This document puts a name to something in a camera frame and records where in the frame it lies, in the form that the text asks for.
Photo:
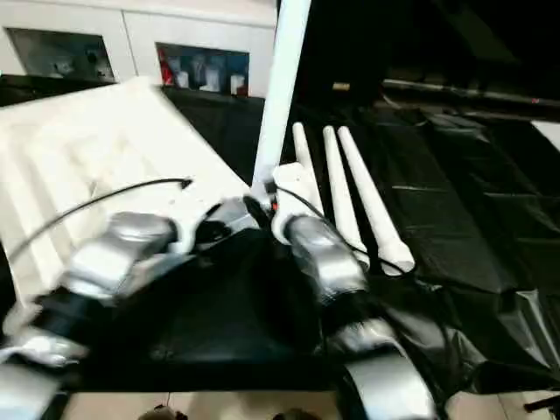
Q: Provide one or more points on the white plastic table leg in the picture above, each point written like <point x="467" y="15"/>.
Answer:
<point x="341" y="192"/>
<point x="306" y="166"/>
<point x="282" y="96"/>
<point x="372" y="201"/>

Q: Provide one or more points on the white plastic table top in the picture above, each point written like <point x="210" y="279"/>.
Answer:
<point x="87" y="149"/>

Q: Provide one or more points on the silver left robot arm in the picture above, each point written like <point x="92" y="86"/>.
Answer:
<point x="105" y="262"/>

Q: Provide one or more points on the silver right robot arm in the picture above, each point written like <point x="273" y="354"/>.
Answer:
<point x="332" y="262"/>

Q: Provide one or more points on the black plastic mat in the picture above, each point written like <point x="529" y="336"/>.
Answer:
<point x="245" y="324"/>

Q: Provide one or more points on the small gold label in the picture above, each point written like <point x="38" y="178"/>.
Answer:
<point x="341" y="87"/>

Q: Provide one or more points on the small red bottle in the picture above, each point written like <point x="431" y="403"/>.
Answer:
<point x="164" y="66"/>

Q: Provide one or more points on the white glass-door cabinet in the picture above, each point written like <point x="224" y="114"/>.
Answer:
<point x="131" y="22"/>

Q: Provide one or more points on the black low bench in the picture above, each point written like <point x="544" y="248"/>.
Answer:
<point x="472" y="92"/>

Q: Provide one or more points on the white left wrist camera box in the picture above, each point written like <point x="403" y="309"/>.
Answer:
<point x="223" y="214"/>

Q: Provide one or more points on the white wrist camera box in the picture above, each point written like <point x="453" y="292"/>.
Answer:
<point x="289" y="188"/>
<point x="223" y="214"/>

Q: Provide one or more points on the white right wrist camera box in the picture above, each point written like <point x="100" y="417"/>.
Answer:
<point x="289" y="188"/>

